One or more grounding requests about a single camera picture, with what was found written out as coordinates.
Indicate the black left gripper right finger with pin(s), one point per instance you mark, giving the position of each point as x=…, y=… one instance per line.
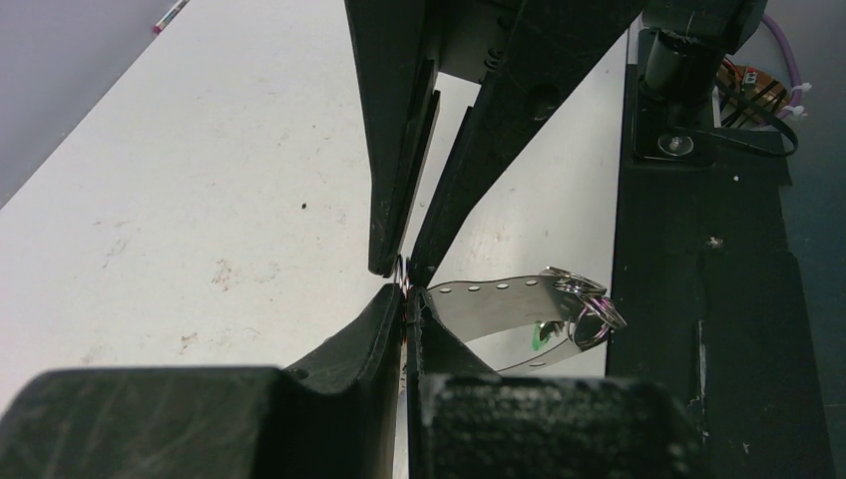
x=466, y=421

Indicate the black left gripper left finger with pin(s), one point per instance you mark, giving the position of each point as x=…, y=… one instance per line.
x=331, y=414

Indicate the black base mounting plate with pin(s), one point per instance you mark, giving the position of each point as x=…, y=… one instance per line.
x=715, y=305

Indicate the large steel carabiner keyring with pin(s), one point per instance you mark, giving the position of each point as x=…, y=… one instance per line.
x=468, y=327

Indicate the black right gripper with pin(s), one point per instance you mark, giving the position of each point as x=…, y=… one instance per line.
x=529, y=57

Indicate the pen on back rail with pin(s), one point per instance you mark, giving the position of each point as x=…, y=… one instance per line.
x=169, y=16

